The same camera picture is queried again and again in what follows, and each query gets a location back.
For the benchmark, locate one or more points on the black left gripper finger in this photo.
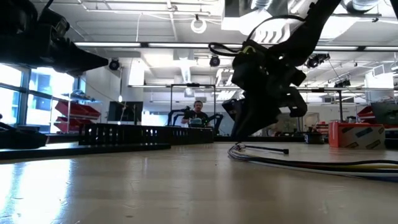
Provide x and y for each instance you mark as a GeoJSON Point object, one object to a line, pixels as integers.
{"type": "Point", "coordinates": [87, 63]}
{"type": "Point", "coordinates": [87, 55]}

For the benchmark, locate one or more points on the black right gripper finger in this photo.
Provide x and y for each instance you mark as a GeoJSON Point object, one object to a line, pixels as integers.
{"type": "Point", "coordinates": [264, 115]}
{"type": "Point", "coordinates": [242, 124]}

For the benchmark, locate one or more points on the black zip tie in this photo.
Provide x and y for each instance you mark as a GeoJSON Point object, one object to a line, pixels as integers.
{"type": "Point", "coordinates": [264, 148]}

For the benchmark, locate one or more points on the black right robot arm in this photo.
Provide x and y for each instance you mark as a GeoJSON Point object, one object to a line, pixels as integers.
{"type": "Point", "coordinates": [311, 28]}

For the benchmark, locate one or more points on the black background robot arm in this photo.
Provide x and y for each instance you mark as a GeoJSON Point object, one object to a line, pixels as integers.
{"type": "Point", "coordinates": [186, 109]}
{"type": "Point", "coordinates": [218, 119]}

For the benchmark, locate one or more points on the fluorescent light strip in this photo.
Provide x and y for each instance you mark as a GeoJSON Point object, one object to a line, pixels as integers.
{"type": "Point", "coordinates": [180, 45]}
{"type": "Point", "coordinates": [335, 48]}
{"type": "Point", "coordinates": [381, 48]}
{"type": "Point", "coordinates": [107, 44]}
{"type": "Point", "coordinates": [231, 46]}

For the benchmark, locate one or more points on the metal shelf rack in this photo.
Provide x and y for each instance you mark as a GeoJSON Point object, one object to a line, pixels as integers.
{"type": "Point", "coordinates": [69, 102]}

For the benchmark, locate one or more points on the red storage bin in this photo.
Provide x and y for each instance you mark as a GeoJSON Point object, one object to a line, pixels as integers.
{"type": "Point", "coordinates": [77, 109]}
{"type": "Point", "coordinates": [70, 124]}

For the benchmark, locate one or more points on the seated person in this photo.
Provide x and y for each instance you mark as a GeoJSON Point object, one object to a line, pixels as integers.
{"type": "Point", "coordinates": [196, 116]}

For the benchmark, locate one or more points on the black monitor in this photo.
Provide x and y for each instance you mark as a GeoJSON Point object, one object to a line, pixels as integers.
{"type": "Point", "coordinates": [116, 112]}

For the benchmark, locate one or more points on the white finned vent unit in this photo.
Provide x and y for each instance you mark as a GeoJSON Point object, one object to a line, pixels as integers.
{"type": "Point", "coordinates": [236, 23]}

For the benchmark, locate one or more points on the black flat tray lid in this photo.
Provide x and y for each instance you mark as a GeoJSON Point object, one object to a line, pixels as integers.
{"type": "Point", "coordinates": [77, 151]}

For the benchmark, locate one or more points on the black low base block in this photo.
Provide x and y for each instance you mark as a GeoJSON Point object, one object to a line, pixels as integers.
{"type": "Point", "coordinates": [21, 138]}

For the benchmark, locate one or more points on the orange cardboard box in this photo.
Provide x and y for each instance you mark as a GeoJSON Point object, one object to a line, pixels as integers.
{"type": "Point", "coordinates": [357, 135]}

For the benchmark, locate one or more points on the small red storage bins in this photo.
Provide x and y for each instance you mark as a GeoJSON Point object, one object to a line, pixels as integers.
{"type": "Point", "coordinates": [366, 112]}

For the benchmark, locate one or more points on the white hanging panel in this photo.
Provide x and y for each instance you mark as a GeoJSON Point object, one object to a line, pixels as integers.
{"type": "Point", "coordinates": [379, 81]}

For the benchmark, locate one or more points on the black round camera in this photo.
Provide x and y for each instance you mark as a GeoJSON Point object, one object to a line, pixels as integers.
{"type": "Point", "coordinates": [114, 64]}
{"type": "Point", "coordinates": [214, 61]}

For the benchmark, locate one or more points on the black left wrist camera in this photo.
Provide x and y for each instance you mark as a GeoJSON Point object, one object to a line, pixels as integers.
{"type": "Point", "coordinates": [54, 23]}

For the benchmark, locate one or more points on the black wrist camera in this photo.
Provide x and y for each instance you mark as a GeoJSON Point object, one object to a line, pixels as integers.
{"type": "Point", "coordinates": [54, 23]}
{"type": "Point", "coordinates": [252, 59]}

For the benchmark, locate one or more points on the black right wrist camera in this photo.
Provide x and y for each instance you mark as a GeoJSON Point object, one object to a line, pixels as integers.
{"type": "Point", "coordinates": [252, 59]}

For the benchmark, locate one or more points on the black camera cluster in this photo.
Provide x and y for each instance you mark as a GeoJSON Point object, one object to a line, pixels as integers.
{"type": "Point", "coordinates": [317, 59]}

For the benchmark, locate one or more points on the black metal frame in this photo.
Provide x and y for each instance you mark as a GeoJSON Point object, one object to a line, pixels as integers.
{"type": "Point", "coordinates": [340, 105]}
{"type": "Point", "coordinates": [192, 84]}

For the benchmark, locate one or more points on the small black camera mount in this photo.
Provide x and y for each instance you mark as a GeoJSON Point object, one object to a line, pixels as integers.
{"type": "Point", "coordinates": [342, 83]}

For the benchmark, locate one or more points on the dark monitor with grey frame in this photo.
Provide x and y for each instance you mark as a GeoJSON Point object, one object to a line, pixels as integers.
{"type": "Point", "coordinates": [385, 113]}

